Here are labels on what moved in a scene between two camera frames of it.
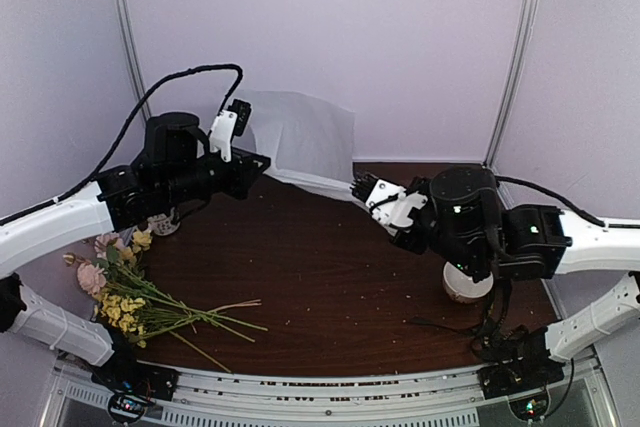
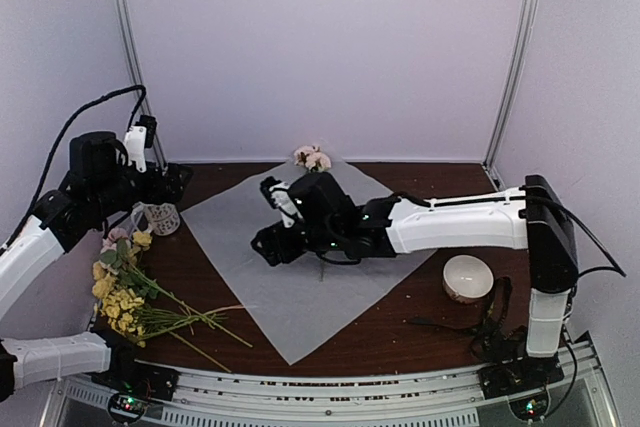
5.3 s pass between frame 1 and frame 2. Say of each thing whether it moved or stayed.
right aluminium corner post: stayed
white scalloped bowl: stayed
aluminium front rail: stayed
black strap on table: stayed
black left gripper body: moved
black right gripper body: moved
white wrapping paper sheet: moved
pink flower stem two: moved
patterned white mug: stayed
